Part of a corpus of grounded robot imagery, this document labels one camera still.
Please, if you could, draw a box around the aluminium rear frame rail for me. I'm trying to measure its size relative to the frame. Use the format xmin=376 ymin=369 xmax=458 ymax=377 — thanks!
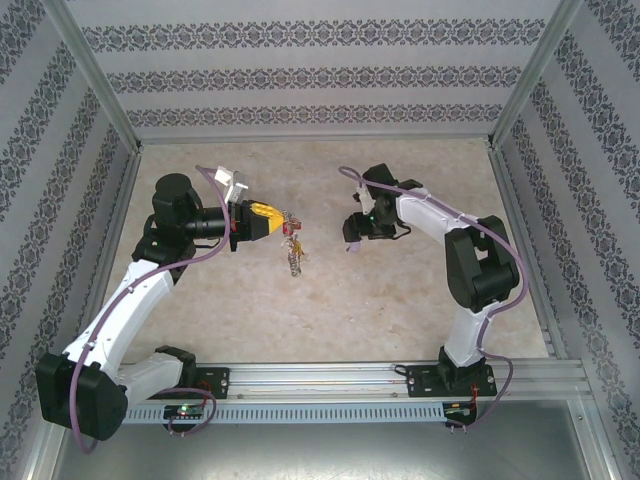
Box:
xmin=135 ymin=130 xmax=496 ymax=146

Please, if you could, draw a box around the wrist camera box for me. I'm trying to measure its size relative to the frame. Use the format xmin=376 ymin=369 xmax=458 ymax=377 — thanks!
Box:
xmin=212 ymin=166 xmax=250 ymax=205
xmin=351 ymin=185 xmax=375 ymax=215

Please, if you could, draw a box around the grey metal sheet panel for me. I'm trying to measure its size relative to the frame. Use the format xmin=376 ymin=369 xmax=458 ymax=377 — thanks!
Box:
xmin=47 ymin=422 xmax=612 ymax=480

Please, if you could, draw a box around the small black circuit board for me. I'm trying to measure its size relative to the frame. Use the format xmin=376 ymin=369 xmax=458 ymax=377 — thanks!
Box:
xmin=163 ymin=403 xmax=207 ymax=421
xmin=442 ymin=401 xmax=477 ymax=419

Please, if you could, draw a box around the aluminium upright frame post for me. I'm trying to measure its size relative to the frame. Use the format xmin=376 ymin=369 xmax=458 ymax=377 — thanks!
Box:
xmin=487 ymin=0 xmax=586 ymax=149
xmin=42 ymin=0 xmax=144 ymax=151

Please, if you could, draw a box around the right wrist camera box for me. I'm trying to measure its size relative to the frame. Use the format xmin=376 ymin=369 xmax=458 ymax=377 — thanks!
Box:
xmin=351 ymin=185 xmax=375 ymax=215

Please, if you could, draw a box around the metal keyring with chain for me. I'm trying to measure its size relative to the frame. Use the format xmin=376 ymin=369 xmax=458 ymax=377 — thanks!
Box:
xmin=279 ymin=209 xmax=307 ymax=278

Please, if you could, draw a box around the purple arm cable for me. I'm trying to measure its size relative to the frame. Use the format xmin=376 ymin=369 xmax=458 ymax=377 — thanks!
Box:
xmin=69 ymin=164 xmax=239 ymax=454
xmin=338 ymin=166 xmax=530 ymax=432

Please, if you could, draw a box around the aluminium side frame rail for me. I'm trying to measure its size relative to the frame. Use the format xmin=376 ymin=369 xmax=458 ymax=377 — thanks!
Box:
xmin=487 ymin=142 xmax=570 ymax=360
xmin=69 ymin=144 xmax=146 ymax=366

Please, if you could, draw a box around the long aluminium base rail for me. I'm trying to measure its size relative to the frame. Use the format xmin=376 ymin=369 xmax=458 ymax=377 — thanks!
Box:
xmin=49 ymin=360 xmax=587 ymax=401

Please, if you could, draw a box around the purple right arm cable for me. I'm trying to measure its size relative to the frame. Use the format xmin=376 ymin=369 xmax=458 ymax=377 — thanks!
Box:
xmin=338 ymin=166 xmax=530 ymax=432

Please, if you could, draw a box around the grey slotted cable duct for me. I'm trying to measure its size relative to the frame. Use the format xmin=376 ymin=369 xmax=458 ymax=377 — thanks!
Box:
xmin=122 ymin=402 xmax=479 ymax=425

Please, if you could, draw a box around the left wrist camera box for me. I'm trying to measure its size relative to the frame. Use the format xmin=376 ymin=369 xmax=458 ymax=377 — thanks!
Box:
xmin=212 ymin=166 xmax=250 ymax=205

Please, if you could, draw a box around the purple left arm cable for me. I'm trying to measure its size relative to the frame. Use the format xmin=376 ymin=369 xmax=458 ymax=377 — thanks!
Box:
xmin=69 ymin=164 xmax=239 ymax=454

